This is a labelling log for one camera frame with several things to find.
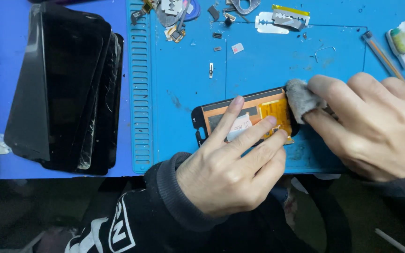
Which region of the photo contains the person's right hand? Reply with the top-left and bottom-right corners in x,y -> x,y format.
303,72 -> 405,182

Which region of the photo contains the person's left hand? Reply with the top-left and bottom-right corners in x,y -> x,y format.
175,96 -> 289,219

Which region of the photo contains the phone display assembly copper back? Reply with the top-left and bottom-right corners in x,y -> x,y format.
191,86 -> 300,148

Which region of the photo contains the grey cleaning cloth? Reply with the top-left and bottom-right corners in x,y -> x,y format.
285,79 -> 328,125

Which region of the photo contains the clear tube with orange core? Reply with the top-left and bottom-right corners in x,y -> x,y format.
361,30 -> 405,82

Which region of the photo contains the black printed sweatshirt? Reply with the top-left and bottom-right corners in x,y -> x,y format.
64,176 -> 352,253

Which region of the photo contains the white stick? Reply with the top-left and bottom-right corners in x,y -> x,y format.
374,228 -> 405,253

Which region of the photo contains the blue silicone repair mat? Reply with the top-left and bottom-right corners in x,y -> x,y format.
127,0 -> 405,175

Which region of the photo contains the razor blade with yellow wrapper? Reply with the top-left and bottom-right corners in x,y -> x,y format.
271,4 -> 311,32

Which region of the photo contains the small black metal component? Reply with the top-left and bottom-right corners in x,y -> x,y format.
223,12 -> 237,27

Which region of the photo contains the bare silver razor blade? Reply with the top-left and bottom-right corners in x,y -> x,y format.
255,11 -> 290,35

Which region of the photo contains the dark grey plastic chip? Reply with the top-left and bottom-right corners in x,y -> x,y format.
207,5 -> 221,21

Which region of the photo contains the silver metal shield piece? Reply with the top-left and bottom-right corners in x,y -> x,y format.
155,3 -> 179,28

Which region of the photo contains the blue plastic opening pick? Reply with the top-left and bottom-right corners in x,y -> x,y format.
182,0 -> 202,22

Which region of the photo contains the stack of black phone screens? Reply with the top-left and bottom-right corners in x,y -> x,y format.
4,3 -> 125,176

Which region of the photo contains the small silver razor blade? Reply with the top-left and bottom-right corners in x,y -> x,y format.
160,0 -> 184,15

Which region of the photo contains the clear plastic scrap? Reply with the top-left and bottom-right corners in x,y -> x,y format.
0,134 -> 12,155

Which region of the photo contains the bent thin metal wire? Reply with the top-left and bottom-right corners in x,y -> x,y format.
309,45 -> 337,64

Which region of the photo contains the flex cable with gold connector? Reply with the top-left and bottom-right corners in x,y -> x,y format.
164,25 -> 187,44

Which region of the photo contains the grey metal bracket plate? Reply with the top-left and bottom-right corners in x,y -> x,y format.
229,0 -> 261,15

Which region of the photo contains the small camera flex part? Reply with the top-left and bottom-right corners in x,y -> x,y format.
131,0 -> 154,26

